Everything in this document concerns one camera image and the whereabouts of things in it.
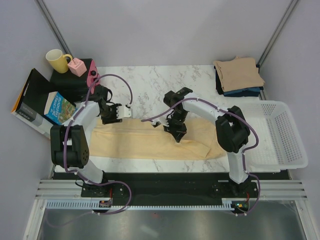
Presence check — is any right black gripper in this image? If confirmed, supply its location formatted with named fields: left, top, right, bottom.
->
left=163, top=110, right=188, bottom=143

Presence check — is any cream yellow t shirt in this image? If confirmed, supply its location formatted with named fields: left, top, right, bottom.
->
left=89, top=118, right=227, bottom=161

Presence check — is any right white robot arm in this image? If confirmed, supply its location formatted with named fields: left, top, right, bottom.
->
left=163, top=87, right=251, bottom=197

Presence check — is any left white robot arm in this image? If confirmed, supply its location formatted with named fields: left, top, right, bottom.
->
left=50, top=85, right=123, bottom=197

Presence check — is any black and pink box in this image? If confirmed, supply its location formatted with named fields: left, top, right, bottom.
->
left=50, top=58, right=100, bottom=102

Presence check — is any blue paperback book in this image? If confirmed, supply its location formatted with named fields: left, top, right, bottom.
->
left=44, top=91, right=77, bottom=125

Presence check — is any pink cube block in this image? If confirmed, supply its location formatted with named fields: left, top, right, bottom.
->
left=67, top=58, right=87, bottom=77

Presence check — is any folded black t shirt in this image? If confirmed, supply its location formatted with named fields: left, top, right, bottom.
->
left=214, top=66, right=224, bottom=95

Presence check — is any yellow mug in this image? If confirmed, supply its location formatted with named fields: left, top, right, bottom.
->
left=45, top=49, right=73, bottom=74

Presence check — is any black orange file folder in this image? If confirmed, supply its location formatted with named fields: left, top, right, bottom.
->
left=11, top=68, right=57, bottom=139

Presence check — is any folded tan t shirt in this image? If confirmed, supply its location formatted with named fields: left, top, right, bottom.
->
left=213, top=56, right=265, bottom=92

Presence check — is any white plastic basket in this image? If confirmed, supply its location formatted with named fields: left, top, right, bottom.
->
left=238, top=100, right=308, bottom=172

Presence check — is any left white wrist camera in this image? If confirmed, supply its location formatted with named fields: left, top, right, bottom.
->
left=117, top=105, right=133, bottom=119

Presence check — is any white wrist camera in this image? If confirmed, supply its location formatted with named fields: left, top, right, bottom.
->
left=151, top=119, right=166, bottom=128
left=117, top=105, right=133, bottom=119

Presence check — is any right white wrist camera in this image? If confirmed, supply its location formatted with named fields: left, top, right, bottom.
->
left=151, top=119, right=166, bottom=128

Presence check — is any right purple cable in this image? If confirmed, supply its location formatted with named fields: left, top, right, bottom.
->
left=140, top=98, right=261, bottom=186

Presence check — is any purple cable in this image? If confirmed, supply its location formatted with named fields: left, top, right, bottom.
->
left=140, top=98, right=261, bottom=186
left=63, top=73, right=134, bottom=187

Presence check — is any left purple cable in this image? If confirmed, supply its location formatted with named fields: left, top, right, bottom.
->
left=63, top=73, right=134, bottom=187

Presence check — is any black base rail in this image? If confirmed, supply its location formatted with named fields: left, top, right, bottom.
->
left=53, top=171, right=290, bottom=205

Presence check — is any white cable duct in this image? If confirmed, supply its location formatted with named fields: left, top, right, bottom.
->
left=45, top=199, right=237, bottom=211

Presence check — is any left aluminium frame post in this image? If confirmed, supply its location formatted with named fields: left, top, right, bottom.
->
left=34, top=0, right=72, bottom=54

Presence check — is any aluminium frame post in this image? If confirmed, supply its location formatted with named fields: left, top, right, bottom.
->
left=257, top=0, right=301, bottom=67
left=34, top=0, right=72, bottom=54

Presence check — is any right aluminium frame post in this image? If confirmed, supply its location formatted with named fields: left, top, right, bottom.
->
left=257, top=0, right=301, bottom=67

